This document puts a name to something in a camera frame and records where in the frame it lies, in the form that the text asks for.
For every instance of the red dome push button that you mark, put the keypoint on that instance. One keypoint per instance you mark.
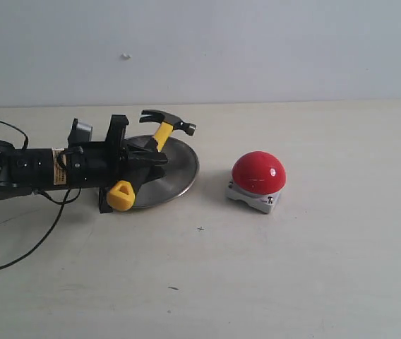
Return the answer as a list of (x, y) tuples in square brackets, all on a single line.
[(257, 179)]

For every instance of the yellow black claw hammer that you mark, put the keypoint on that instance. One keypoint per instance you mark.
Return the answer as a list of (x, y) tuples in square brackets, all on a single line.
[(140, 161)]

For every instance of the round stainless steel plate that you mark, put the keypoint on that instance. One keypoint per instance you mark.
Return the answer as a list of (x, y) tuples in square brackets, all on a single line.
[(168, 181)]

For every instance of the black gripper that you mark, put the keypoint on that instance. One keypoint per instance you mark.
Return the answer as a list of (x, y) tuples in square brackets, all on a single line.
[(118, 171)]

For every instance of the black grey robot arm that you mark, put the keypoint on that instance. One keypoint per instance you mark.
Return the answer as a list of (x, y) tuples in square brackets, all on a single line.
[(25, 171)]

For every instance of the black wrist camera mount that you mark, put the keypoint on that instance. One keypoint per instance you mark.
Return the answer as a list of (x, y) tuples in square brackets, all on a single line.
[(80, 133)]

